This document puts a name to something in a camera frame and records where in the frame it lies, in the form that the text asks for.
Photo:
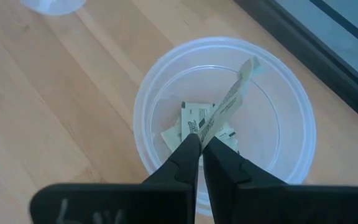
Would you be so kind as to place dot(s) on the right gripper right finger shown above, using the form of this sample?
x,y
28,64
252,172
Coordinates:
x,y
275,205

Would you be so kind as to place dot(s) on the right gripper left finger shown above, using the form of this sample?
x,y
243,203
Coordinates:
x,y
120,205

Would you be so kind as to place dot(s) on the pale green stevia packet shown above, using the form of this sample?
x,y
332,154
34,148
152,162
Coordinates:
x,y
172,138
228,133
225,109
191,118

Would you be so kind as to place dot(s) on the clear plastic cup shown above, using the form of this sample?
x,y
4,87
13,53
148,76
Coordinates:
x,y
269,124
53,6

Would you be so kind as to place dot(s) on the black table frame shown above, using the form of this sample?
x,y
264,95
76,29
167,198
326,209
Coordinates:
x,y
322,65

